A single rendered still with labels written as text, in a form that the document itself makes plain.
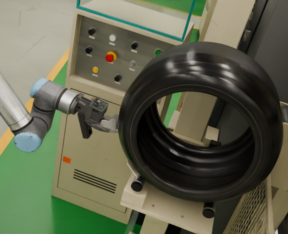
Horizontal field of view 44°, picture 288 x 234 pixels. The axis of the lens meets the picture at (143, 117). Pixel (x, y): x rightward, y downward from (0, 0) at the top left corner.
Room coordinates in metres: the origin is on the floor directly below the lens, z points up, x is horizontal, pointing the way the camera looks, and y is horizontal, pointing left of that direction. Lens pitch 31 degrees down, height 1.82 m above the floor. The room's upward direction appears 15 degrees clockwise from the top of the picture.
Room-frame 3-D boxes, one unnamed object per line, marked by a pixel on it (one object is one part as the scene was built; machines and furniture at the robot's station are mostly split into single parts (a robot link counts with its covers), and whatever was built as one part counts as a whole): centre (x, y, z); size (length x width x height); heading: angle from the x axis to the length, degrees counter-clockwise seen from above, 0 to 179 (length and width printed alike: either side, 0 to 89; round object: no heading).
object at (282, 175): (1.33, -0.61, 1.05); 0.20 x 0.15 x 0.30; 172
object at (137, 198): (1.18, -0.07, 0.83); 0.36 x 0.09 x 0.06; 172
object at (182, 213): (1.16, -0.20, 0.80); 0.37 x 0.36 x 0.02; 82
